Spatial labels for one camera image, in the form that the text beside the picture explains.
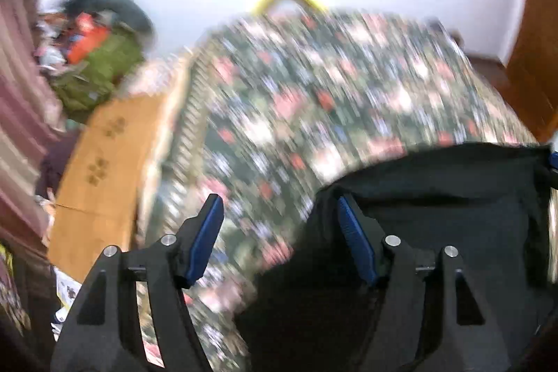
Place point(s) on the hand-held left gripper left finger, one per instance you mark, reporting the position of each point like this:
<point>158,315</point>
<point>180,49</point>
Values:
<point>205,230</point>

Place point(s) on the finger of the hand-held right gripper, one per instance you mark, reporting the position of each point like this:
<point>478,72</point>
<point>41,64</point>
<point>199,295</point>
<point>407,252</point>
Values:
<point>553,158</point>

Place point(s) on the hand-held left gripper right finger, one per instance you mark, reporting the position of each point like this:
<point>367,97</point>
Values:
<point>355,237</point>

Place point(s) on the black elephant print shirt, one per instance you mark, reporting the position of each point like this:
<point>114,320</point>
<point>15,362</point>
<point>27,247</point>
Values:
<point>436,215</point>

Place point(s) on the brown wooden door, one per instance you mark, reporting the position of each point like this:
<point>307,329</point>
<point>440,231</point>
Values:
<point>534,58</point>

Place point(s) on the wooden lap table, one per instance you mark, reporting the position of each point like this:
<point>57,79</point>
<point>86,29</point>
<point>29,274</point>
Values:
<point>102,176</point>

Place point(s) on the floral bedspread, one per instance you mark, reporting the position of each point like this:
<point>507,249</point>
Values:
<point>305,106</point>

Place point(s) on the pile of papers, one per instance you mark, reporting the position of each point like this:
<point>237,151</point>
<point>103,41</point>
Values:
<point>65,302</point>

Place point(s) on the dark purple cloth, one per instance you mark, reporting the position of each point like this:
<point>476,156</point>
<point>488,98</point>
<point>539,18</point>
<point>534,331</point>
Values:
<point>56,165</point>

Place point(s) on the green fabric bag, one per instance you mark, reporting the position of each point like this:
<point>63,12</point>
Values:
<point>102,71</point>

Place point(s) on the striped brown curtain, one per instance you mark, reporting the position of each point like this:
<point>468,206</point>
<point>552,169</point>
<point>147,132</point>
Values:
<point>19,115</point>

